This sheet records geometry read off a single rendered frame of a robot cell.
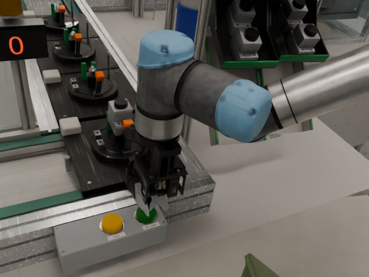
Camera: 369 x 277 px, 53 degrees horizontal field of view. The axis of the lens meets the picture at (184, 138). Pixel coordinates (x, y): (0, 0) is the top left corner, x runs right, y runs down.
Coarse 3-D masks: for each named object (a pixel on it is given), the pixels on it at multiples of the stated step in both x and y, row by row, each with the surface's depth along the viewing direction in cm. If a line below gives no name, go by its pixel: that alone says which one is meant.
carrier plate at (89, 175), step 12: (96, 120) 96; (84, 132) 91; (72, 144) 87; (84, 144) 88; (72, 156) 84; (84, 156) 84; (84, 168) 81; (96, 168) 82; (108, 168) 82; (120, 168) 83; (84, 180) 78; (96, 180) 79; (108, 180) 79; (120, 180) 80; (84, 192) 76; (96, 192) 78
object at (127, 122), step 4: (124, 120) 79; (128, 120) 79; (124, 124) 79; (128, 124) 78; (124, 128) 79; (124, 132) 81; (124, 136) 82; (124, 140) 82; (128, 140) 82; (124, 144) 83; (128, 144) 82; (124, 148) 83; (128, 148) 83
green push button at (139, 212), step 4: (140, 208) 74; (136, 212) 73; (140, 212) 73; (152, 212) 74; (136, 216) 73; (140, 216) 72; (144, 216) 73; (152, 216) 73; (140, 220) 73; (144, 220) 72; (148, 220) 72; (152, 220) 73
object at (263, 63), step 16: (224, 0) 89; (256, 0) 88; (224, 16) 86; (256, 16) 89; (224, 32) 84; (224, 48) 82; (272, 48) 83; (224, 64) 78; (240, 64) 79; (256, 64) 80; (272, 64) 81
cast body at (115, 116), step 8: (112, 104) 82; (120, 104) 80; (128, 104) 83; (112, 112) 81; (120, 112) 81; (128, 112) 82; (112, 120) 83; (120, 120) 82; (112, 128) 84; (120, 128) 82
